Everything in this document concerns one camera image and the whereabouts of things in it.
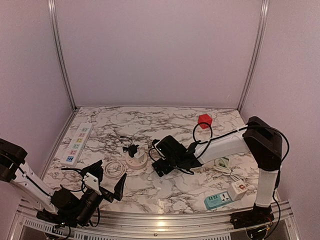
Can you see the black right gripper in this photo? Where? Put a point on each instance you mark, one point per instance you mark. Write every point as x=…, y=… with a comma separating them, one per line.
x=165, y=168

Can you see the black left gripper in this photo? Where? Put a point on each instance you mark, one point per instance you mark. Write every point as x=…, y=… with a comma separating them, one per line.
x=118, y=191

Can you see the pink round power socket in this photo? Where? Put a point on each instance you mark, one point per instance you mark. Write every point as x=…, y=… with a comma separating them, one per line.
x=136, y=163

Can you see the small white charger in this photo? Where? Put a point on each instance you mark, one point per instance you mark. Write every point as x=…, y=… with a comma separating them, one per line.
x=139, y=156

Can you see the black power adapter with cable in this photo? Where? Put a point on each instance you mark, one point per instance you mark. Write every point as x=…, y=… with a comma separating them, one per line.
x=131, y=149

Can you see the white multicolour power strip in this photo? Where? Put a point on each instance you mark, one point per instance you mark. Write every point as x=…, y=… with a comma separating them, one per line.
x=76, y=145

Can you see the red cube socket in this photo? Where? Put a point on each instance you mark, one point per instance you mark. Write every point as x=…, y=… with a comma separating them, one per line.
x=204, y=121

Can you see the teal power strip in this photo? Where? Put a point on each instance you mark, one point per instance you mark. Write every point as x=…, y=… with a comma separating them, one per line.
x=217, y=200

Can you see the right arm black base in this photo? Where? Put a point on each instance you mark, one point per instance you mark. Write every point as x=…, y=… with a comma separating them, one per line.
x=248, y=218

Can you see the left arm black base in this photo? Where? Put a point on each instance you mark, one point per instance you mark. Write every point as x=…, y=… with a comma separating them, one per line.
x=56, y=218

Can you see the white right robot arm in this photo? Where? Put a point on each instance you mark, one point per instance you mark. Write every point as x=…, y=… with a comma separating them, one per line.
x=264, y=142

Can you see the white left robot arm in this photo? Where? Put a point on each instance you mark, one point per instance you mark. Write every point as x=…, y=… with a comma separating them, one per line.
x=16, y=171

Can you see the green white plug adapter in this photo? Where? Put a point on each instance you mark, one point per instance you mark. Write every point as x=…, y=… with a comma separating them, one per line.
x=222, y=162

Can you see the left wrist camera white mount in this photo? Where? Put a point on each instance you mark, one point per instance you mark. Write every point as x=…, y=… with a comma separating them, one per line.
x=92, y=182

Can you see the white strip cable plug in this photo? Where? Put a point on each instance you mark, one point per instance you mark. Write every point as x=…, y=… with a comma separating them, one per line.
x=90, y=117

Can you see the aluminium front rail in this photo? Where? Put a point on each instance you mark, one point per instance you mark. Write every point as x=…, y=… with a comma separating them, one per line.
x=132, y=226

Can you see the left aluminium frame post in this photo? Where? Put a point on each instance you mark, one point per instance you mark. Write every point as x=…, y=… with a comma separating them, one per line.
x=59, y=52

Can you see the aluminium frame post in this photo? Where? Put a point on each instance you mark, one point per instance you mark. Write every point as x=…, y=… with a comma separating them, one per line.
x=261, y=29
x=59, y=52

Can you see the right aluminium frame post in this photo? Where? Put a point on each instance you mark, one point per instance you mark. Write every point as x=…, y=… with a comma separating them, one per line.
x=261, y=29

